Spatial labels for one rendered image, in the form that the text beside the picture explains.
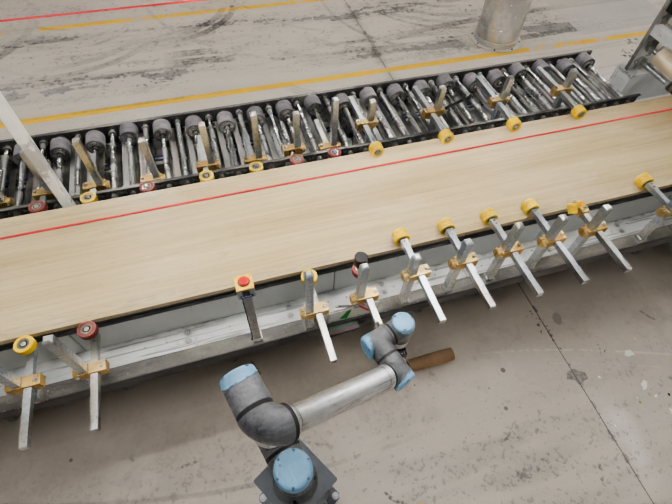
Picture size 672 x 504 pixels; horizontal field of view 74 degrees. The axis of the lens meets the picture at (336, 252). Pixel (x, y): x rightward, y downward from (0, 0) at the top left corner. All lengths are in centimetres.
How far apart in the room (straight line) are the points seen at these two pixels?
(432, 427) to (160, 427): 158
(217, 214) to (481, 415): 194
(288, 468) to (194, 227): 124
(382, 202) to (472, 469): 158
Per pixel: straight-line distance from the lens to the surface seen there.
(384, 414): 284
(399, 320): 172
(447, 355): 296
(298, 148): 277
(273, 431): 133
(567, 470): 309
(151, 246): 238
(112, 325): 233
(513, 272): 262
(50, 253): 255
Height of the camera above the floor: 272
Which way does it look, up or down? 55 degrees down
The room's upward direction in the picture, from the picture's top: 4 degrees clockwise
